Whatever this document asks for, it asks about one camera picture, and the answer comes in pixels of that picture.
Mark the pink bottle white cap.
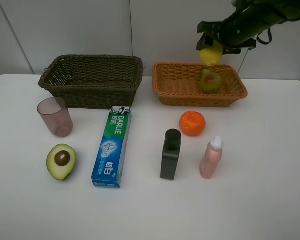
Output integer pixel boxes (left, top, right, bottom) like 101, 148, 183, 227
199, 136, 224, 179

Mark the orange tangerine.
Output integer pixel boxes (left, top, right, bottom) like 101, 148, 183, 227
179, 111, 206, 137

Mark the translucent pink plastic cup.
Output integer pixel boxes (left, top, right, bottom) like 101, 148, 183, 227
37, 97, 73, 138

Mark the yellow lemon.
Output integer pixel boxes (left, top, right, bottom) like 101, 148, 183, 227
199, 40, 224, 67

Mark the orange wicker basket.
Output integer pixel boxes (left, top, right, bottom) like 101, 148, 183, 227
152, 63, 248, 108

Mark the halved avocado with pit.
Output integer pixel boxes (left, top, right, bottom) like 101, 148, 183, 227
46, 144, 77, 181

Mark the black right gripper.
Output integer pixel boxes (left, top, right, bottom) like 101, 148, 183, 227
196, 7, 273, 55

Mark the black rectangular bottle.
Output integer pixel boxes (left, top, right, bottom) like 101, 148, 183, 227
160, 128, 182, 181

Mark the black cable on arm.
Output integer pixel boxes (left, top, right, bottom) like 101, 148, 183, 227
256, 28, 273, 46

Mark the green blue toothpaste box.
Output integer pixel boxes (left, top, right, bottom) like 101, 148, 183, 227
91, 106, 132, 189

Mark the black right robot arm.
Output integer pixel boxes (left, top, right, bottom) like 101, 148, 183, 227
196, 0, 300, 55

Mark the dark brown wicker basket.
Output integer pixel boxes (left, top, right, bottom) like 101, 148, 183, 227
38, 54, 144, 110

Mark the green red pear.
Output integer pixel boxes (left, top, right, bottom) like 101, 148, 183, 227
200, 69, 223, 94

